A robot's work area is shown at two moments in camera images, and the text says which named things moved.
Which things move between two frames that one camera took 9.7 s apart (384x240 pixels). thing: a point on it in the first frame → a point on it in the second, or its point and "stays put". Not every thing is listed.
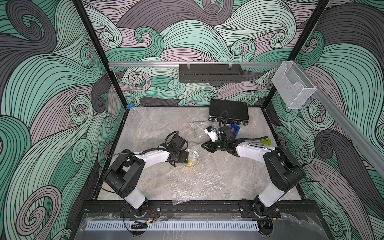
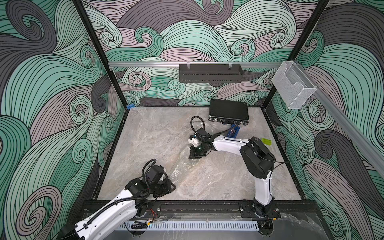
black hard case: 237,112 stays put
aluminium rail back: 160,63 stays put
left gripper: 184,157 → 167,187
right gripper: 210,145 → 194,155
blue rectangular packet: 235,129 stays put
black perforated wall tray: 210,73 stays put
